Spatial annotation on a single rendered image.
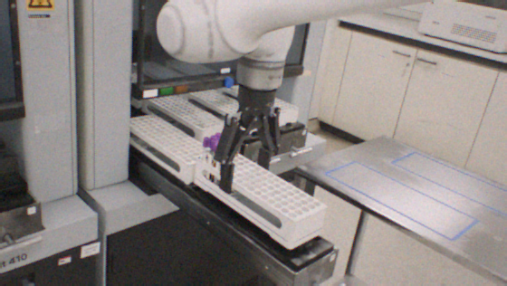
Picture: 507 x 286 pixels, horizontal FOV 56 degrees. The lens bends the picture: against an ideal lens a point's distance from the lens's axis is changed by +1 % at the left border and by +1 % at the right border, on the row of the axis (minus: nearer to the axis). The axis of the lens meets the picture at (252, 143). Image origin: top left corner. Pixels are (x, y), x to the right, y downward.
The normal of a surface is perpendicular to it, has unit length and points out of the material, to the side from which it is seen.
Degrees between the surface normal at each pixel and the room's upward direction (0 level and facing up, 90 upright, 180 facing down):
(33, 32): 90
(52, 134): 90
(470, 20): 90
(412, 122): 90
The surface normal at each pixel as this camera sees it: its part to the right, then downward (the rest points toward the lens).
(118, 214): 0.69, 0.37
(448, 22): -0.73, 0.18
